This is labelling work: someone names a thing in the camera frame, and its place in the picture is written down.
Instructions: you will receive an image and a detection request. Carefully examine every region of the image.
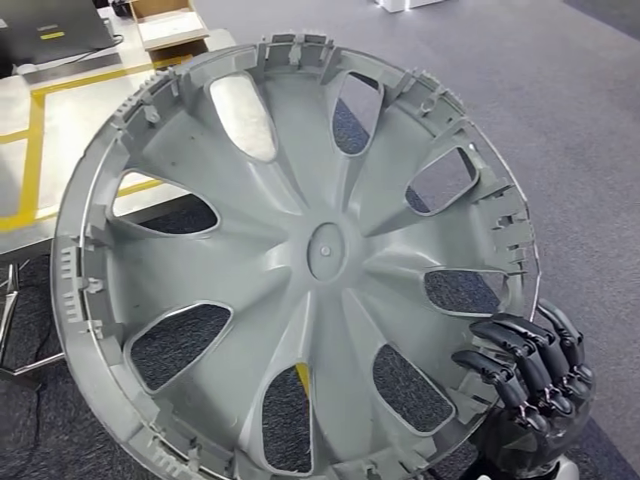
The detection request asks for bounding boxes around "black laptop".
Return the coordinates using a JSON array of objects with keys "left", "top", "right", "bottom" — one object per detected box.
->
[{"left": 0, "top": 0, "right": 119, "bottom": 68}]

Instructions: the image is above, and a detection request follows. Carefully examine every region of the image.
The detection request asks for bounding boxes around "black cable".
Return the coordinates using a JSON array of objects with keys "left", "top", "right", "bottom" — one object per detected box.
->
[{"left": 14, "top": 33, "right": 125, "bottom": 75}]

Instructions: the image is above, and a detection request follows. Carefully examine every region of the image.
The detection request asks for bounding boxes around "cardboard box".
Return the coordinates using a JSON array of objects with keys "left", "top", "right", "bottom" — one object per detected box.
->
[{"left": 130, "top": 0, "right": 211, "bottom": 54}]

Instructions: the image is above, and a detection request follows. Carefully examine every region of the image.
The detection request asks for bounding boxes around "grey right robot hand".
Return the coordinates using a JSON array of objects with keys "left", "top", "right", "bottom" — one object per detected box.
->
[{"left": 451, "top": 298, "right": 597, "bottom": 480}]

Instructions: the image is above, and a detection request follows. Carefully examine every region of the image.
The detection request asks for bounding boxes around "pale workbench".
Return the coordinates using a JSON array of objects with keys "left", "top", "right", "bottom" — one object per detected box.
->
[{"left": 0, "top": 0, "right": 237, "bottom": 392}]

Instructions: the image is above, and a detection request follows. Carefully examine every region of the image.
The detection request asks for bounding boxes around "white floor object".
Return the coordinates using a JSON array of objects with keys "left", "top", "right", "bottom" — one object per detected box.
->
[{"left": 374, "top": 0, "right": 447, "bottom": 15}]

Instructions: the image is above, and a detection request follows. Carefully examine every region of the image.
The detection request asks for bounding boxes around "grey plastic wheel hubcap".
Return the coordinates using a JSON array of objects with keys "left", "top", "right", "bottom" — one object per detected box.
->
[{"left": 49, "top": 29, "right": 543, "bottom": 480}]

